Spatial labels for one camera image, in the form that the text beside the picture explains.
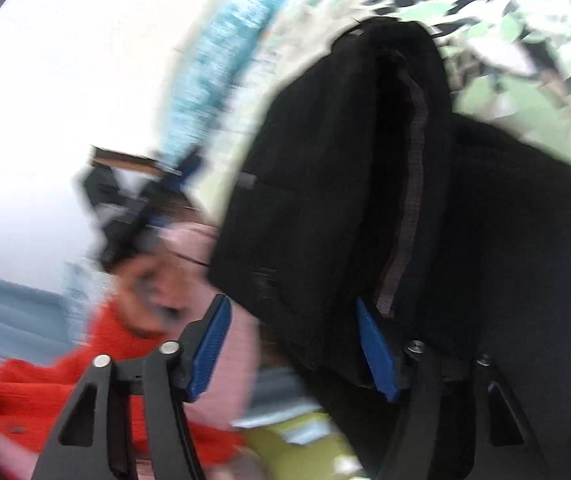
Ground grey-blue cloth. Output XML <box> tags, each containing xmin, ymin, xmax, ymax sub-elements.
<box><xmin>0</xmin><ymin>266</ymin><xmax>94</xmax><ymax>363</ymax></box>

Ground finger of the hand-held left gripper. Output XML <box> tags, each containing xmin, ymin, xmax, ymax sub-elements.
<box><xmin>143</xmin><ymin>147</ymin><xmax>202</xmax><ymax>228</ymax></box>

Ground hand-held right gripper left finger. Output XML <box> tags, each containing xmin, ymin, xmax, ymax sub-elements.
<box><xmin>30</xmin><ymin>294</ymin><xmax>233</xmax><ymax>480</ymax></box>

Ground brown wooden furniture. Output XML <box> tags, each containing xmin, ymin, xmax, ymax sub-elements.
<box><xmin>90</xmin><ymin>144</ymin><xmax>169</xmax><ymax>177</ymax></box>

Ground person's left hand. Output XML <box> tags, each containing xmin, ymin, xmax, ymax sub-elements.
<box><xmin>113</xmin><ymin>245</ymin><xmax>201</xmax><ymax>341</ymax></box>

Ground blue patterned blanket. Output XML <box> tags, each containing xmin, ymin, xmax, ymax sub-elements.
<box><xmin>158</xmin><ymin>0</ymin><xmax>291</xmax><ymax>171</ymax></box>

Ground black pants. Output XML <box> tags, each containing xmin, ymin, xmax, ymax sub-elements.
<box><xmin>208</xmin><ymin>17</ymin><xmax>571</xmax><ymax>480</ymax></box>

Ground yellow-green plastic object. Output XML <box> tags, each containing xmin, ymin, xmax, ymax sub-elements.
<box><xmin>243</xmin><ymin>407</ymin><xmax>369</xmax><ymax>480</ymax></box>

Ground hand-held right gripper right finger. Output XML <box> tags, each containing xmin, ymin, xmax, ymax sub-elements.
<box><xmin>355</xmin><ymin>297</ymin><xmax>549</xmax><ymax>480</ymax></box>

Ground leaf-printed bedsheet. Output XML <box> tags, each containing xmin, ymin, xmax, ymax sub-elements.
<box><xmin>246</xmin><ymin>0</ymin><xmax>571</xmax><ymax>181</ymax></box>

